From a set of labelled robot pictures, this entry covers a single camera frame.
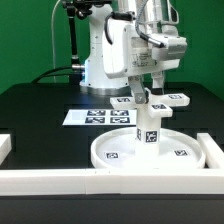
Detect white fence bar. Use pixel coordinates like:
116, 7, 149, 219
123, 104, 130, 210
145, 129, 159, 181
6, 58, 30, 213
197, 133, 224, 169
0, 169, 224, 196
0, 134, 12, 165

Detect black cable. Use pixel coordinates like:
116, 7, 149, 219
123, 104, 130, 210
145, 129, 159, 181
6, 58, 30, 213
31, 65, 75, 84

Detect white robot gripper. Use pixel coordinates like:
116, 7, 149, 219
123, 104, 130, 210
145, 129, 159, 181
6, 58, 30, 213
102, 19, 174, 104

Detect white cross-shaped table base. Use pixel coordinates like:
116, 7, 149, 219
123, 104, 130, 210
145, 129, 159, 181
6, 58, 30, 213
110, 93, 190, 118

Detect white front fence bar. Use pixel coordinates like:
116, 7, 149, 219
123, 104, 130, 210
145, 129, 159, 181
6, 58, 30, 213
0, 169, 224, 196

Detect white marker base plate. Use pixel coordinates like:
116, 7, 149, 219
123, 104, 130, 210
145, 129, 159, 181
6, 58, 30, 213
63, 109, 136, 126

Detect white cable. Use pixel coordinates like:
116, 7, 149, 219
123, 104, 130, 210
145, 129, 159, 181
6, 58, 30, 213
50, 0, 63, 84

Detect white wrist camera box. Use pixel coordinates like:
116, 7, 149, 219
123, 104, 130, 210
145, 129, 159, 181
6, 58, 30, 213
151, 34, 187, 61

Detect white left fence bar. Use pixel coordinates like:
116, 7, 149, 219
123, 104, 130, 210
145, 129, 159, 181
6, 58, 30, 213
0, 134, 12, 165

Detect white right fence bar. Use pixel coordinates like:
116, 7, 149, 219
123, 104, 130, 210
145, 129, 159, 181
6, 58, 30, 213
197, 133, 224, 169

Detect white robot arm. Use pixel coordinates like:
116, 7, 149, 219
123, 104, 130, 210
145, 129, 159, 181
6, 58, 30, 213
80, 0, 187, 104

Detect white round table top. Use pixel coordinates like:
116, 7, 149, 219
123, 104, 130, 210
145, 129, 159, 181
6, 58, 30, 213
90, 127, 206, 170

